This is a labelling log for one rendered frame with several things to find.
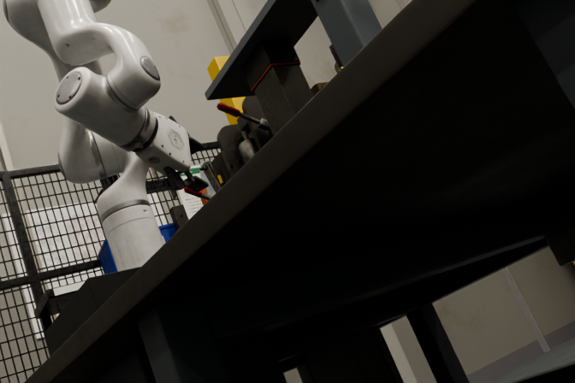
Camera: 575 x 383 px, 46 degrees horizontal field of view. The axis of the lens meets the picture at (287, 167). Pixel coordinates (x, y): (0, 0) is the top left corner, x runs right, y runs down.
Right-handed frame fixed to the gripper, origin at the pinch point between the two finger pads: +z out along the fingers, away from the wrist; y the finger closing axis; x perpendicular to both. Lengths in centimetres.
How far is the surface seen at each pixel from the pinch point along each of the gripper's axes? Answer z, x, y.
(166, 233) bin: 71, 69, 45
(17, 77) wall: 112, 214, 246
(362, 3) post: -0.2, -41.5, 14.1
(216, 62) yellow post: 106, 59, 146
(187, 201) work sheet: 93, 75, 71
